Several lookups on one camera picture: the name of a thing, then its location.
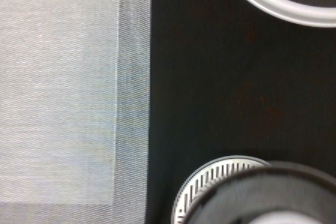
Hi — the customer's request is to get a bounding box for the grey pod coffee machine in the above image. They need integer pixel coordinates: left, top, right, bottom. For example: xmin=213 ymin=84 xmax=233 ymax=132
xmin=171 ymin=156 xmax=336 ymax=224

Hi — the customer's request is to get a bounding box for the grey woven placemat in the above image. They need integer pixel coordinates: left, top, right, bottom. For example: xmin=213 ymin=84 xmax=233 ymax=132
xmin=0 ymin=0 xmax=152 ymax=224

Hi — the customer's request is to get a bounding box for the white two-tier round shelf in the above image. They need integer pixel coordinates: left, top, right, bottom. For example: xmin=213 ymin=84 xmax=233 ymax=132
xmin=248 ymin=0 xmax=336 ymax=28

